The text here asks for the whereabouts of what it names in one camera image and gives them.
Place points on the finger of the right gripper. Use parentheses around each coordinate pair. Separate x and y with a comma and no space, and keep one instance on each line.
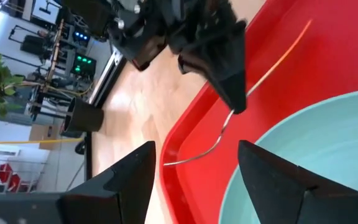
(207,21)
(225,68)

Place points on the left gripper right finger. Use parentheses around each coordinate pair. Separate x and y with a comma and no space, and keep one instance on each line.
(284,193)

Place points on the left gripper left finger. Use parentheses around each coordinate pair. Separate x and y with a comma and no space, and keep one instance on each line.
(123,193)

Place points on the teal round plate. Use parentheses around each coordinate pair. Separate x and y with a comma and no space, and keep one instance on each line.
(322,140)

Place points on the red plastic tray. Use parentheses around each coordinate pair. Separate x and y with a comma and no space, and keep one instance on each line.
(322,62)

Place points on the black device green lights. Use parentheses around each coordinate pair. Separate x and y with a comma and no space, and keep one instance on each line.
(83,65)

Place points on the black metal table frame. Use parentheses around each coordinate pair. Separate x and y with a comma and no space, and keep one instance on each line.
(110,74)

